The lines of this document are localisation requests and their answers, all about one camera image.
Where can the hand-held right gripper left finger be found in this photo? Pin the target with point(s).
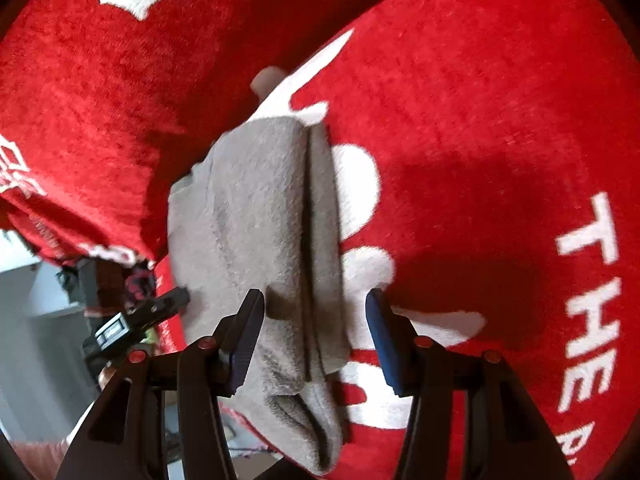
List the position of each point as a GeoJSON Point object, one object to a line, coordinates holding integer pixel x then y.
{"type": "Point", "coordinates": [245, 342]}

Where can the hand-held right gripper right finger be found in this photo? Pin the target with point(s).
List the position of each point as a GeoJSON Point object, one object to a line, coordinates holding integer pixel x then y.
{"type": "Point", "coordinates": [386, 345]}

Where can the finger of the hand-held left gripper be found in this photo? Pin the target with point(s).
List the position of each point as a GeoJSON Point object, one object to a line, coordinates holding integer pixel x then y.
{"type": "Point", "coordinates": [167, 302]}

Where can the small grey cloth garment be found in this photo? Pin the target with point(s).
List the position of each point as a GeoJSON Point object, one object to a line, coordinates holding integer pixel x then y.
{"type": "Point", "coordinates": [250, 200]}

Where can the person's left hand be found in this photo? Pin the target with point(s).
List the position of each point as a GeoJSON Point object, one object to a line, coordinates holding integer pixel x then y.
{"type": "Point", "coordinates": [106, 379]}

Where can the person's pink clothing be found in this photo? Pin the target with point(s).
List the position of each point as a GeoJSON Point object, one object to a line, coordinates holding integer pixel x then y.
{"type": "Point", "coordinates": [40, 454]}

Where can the red printed blanket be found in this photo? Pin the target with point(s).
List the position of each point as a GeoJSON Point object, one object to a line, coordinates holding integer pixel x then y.
{"type": "Point", "coordinates": [475, 135]}

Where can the small beige object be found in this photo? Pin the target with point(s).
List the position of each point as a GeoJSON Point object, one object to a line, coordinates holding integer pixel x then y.
{"type": "Point", "coordinates": [267, 81]}

